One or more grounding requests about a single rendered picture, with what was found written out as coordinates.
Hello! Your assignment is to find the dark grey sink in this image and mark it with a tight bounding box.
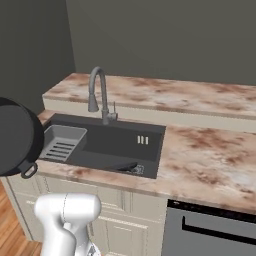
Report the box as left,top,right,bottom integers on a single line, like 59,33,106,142
38,113,167,180

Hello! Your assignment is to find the silver sink drain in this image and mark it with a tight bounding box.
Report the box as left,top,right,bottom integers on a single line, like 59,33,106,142
132,164,146,176

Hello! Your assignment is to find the grey slotted sink tray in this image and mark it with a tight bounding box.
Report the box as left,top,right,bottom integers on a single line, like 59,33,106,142
39,124,89,164

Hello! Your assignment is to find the black pot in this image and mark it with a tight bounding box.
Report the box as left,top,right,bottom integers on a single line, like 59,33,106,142
0,97,46,180

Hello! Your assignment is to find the grey tap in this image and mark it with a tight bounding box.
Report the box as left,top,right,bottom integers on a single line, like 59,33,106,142
87,66,119,126

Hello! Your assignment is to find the cream drawer front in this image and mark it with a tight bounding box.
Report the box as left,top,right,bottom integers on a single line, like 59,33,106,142
42,175,132,211

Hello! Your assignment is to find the cream cupboard door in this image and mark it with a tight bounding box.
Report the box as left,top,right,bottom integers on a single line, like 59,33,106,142
89,214,150,256
23,198,46,242

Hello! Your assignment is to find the grey dishwasher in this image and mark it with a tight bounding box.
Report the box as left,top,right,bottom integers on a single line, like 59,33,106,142
161,198,256,256

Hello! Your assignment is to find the black dishwasher handle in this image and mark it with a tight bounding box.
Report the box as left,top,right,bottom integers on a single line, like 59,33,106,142
181,215,256,247

